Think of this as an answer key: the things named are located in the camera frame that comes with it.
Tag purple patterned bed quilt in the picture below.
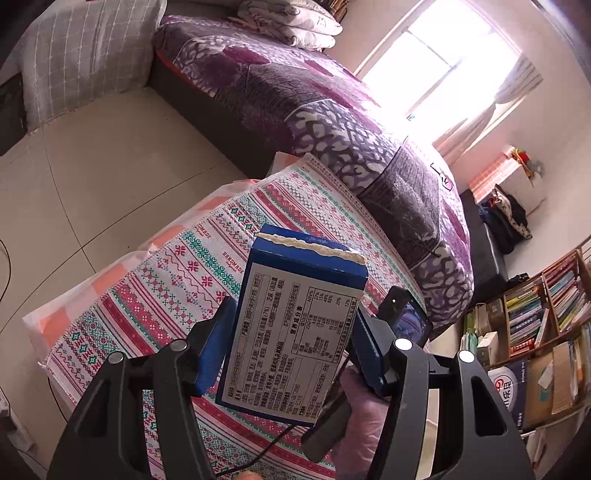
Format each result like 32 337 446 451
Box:
152 15 474 329

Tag white storage box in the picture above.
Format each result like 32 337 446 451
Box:
469 155 547 215

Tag folded grey floral duvet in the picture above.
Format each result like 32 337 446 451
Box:
236 1 342 51

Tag pile of folded clothes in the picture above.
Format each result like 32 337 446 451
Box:
479 185 533 255

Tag brown cardboard box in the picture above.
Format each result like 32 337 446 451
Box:
523 328 590 430

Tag blue cardboard food box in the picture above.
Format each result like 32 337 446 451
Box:
216 224 369 426

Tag bright window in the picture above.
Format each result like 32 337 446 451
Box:
363 1 519 142

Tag striped patterned table cloth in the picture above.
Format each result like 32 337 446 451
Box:
23 154 426 479

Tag pink white curtain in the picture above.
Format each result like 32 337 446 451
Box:
433 54 543 166

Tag upper blue Ganten box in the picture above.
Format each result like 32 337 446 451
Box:
488 360 528 430

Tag black cable on floor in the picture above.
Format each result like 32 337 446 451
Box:
0 237 297 478

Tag black box on floor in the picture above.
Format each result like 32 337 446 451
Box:
0 73 27 156

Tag black glasses on bed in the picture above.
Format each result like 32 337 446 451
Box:
430 162 455 191

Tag hand in pink glove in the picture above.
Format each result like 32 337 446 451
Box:
331 366 389 479

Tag wooden bookshelf with books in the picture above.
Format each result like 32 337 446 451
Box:
460 246 590 368

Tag grey checked cushion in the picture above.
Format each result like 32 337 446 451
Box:
18 0 167 130

